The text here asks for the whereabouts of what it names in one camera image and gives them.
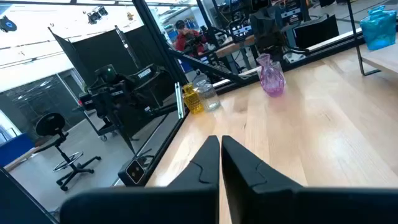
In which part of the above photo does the black divider panel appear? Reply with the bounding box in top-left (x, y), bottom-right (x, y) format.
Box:
top-left (47, 24), bottom-right (169, 91)

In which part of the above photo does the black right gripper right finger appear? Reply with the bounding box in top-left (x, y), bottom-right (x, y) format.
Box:
top-left (221, 135), bottom-right (398, 224)

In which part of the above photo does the small teal glass jar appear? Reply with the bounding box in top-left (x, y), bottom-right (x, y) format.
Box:
top-left (359, 4), bottom-right (397, 51)

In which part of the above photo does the person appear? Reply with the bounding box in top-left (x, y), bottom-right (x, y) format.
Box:
top-left (174, 19), bottom-right (208, 57)

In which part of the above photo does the black office stool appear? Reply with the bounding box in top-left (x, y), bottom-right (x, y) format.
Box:
top-left (34, 112), bottom-right (102, 192)

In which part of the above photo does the blue bin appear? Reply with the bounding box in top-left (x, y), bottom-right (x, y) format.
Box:
top-left (0, 133), bottom-right (35, 167)

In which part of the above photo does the yellow diamond-textured glass bottle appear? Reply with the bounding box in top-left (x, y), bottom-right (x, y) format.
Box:
top-left (182, 82), bottom-right (205, 115)

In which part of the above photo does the black ceiling spotlight cluster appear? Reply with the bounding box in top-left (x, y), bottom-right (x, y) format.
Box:
top-left (86, 6), bottom-right (109, 25)

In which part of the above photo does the black computer monitor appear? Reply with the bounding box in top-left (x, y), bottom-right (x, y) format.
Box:
top-left (292, 14), bottom-right (340, 49)

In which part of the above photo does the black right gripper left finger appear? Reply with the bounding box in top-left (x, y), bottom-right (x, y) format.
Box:
top-left (59, 135), bottom-right (221, 224)

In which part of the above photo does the pink swirl glass vase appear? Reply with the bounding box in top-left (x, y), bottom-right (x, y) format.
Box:
top-left (256, 53), bottom-right (286, 98)

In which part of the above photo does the black background robot station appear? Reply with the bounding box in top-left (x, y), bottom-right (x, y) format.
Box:
top-left (79, 63), bottom-right (180, 125)

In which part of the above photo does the black table-level camera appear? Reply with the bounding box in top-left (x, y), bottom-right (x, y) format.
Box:
top-left (118, 157), bottom-right (147, 187)

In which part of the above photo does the silver aluminium profile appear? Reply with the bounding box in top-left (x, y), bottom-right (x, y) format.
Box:
top-left (174, 82), bottom-right (185, 119)

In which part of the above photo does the wooden shelf with black frame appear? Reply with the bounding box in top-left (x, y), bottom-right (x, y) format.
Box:
top-left (346, 0), bottom-right (398, 77)

